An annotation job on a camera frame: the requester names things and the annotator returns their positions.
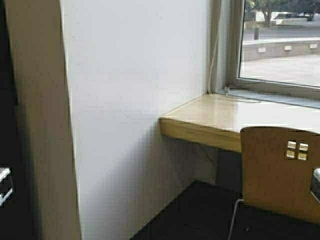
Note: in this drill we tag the window frame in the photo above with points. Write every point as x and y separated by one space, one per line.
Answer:
265 49

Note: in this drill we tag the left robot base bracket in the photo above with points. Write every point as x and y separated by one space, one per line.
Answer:
6 184

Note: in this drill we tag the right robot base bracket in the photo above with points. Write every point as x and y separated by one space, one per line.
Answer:
315 184

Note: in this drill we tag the long wooden counter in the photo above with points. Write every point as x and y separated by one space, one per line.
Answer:
216 120

